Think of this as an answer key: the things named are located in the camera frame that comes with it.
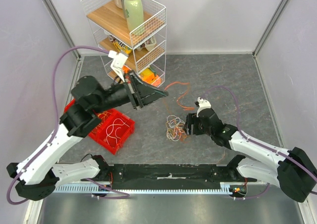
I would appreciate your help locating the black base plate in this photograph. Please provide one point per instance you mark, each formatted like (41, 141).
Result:
(168, 176)

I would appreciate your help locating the white wire shelf rack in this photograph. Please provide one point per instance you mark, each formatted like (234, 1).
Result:
(106, 19)

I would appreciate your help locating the grey slotted cable duct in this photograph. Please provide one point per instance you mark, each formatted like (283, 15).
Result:
(90, 188)

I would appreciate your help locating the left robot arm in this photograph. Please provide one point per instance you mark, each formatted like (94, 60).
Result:
(38, 176)

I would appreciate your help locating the yellow M&M candy bag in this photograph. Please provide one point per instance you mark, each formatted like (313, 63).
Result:
(121, 47)

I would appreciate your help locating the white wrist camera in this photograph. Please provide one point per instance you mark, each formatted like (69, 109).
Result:
(202, 104)
(119, 60)

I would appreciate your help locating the red compartment bin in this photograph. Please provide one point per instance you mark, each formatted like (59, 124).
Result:
(114, 129)

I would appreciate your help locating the orange yellow snack boxes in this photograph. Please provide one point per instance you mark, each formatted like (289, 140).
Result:
(150, 77)

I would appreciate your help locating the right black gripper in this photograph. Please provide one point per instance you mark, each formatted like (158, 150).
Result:
(190, 124)

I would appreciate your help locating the flat orange box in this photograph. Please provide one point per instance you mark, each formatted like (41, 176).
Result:
(126, 69)

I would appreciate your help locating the pale green bottle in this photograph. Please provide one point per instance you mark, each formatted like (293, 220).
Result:
(134, 16)

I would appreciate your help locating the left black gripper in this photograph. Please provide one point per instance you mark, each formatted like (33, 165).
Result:
(137, 89)

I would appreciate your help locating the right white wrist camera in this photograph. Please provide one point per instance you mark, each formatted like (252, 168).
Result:
(202, 104)

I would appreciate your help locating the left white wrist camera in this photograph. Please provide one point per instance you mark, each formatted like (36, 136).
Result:
(119, 60)

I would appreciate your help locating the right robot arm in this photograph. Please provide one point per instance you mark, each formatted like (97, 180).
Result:
(290, 170)

